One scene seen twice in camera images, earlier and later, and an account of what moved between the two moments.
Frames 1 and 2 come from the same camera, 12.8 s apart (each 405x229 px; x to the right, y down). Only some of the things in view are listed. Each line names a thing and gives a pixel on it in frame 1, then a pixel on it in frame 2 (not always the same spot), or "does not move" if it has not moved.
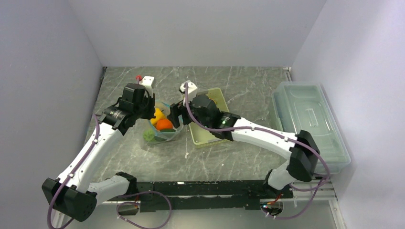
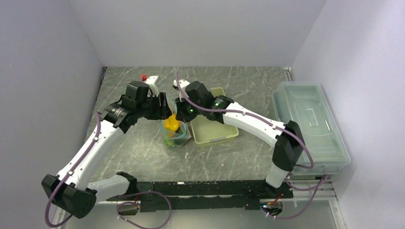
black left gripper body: (145, 110) does not move
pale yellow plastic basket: (200, 134) does not move
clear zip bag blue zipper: (160, 129) -> (175, 132)
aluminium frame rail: (318, 190) does not move
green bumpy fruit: (148, 135) -> (168, 142)
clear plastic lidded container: (305, 106) does not move
